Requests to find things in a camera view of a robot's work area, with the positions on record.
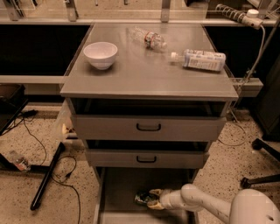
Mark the white labelled plastic bottle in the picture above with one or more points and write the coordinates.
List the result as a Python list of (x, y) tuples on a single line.
[(202, 60)]

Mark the bottom grey drawer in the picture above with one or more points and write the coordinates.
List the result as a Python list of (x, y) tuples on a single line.
[(119, 186)]

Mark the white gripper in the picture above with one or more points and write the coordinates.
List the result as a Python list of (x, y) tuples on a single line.
[(164, 199)]

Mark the black metal stand leg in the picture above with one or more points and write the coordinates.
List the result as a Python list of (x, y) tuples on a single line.
[(49, 171)]

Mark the crushed green can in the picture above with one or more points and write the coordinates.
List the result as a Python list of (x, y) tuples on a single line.
[(144, 198)]

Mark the top grey drawer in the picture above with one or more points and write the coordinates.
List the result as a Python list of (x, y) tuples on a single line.
[(147, 128)]

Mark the small bottle on floor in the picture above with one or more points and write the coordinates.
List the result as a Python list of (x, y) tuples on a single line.
[(20, 161)]

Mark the white power strip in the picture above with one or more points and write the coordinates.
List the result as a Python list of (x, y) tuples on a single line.
[(249, 18)]

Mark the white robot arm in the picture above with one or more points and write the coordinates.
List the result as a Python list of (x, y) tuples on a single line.
[(248, 206)]

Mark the grey drawer cabinet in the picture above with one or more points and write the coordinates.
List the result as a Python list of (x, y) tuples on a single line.
[(142, 82)]

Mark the clear plastic water bottle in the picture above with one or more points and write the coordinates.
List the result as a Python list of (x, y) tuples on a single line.
[(147, 38)]

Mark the white ceramic bowl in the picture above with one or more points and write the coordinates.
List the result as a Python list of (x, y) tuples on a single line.
[(101, 55)]

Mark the black box at left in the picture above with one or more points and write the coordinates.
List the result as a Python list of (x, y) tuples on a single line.
[(12, 102)]

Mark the middle grey drawer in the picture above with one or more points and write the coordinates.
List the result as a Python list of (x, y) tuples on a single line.
[(147, 158)]

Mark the grey drawer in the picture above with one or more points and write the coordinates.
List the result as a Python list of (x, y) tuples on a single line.
[(147, 128), (147, 158), (119, 186)]

